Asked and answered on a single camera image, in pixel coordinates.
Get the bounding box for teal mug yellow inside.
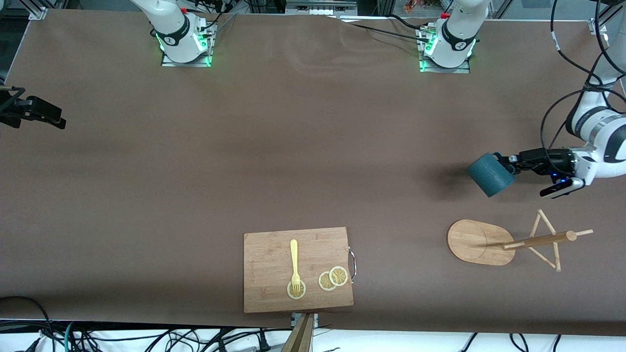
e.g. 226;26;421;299
467;152;517;198

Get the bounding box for wooden cup rack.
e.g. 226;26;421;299
447;209;594;272

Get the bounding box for colourful small items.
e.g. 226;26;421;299
403;0;453;13

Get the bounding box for yellow plastic fork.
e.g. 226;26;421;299
290;239;302;297

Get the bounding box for wooden cutting board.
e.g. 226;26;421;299
244;226;357;314

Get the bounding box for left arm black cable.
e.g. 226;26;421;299
540;0;626;153

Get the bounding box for aluminium corner post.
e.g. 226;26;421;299
27;0;49;21
588;0;626;36

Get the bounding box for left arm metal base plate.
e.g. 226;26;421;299
419;27;471;74

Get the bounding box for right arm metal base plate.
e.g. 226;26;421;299
160;22;213;67

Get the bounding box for black base cable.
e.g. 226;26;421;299
389;14;428;31
340;20;431;44

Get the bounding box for black looped floor cable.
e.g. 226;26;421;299
0;295;55;352

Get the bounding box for aluminium frame structure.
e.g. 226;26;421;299
235;0;392;18

